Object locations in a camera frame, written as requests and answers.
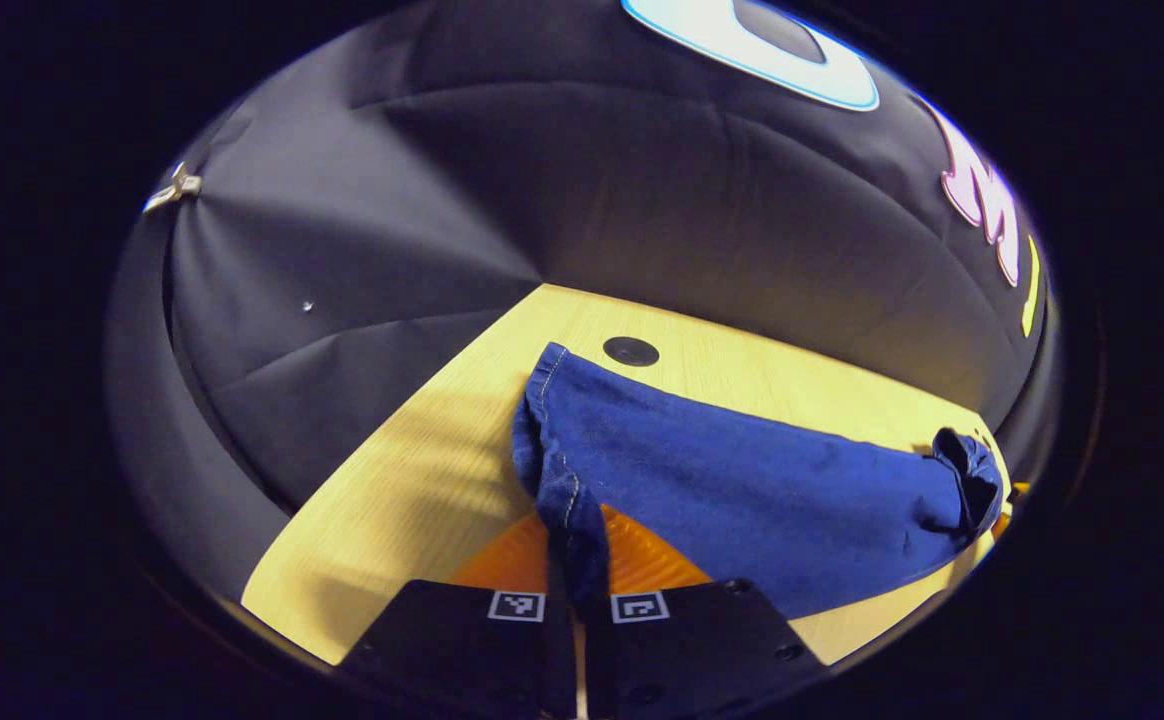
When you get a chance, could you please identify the blue denim jeans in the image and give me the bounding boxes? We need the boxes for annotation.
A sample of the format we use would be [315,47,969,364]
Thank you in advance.
[510,342,1005,621]

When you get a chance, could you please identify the silver metal cloth clip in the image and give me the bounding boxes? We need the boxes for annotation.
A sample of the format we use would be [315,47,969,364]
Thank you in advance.
[142,163,203,214]

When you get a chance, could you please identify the black table cable grommet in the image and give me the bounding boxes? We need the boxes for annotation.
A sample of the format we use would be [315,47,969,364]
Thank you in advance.
[603,336,660,368]

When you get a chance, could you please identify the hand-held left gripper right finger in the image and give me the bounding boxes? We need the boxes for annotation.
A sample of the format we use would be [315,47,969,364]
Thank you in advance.
[582,503,828,717]

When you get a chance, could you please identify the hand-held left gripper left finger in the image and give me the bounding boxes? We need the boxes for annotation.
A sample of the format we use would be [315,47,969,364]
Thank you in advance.
[342,515,579,717]

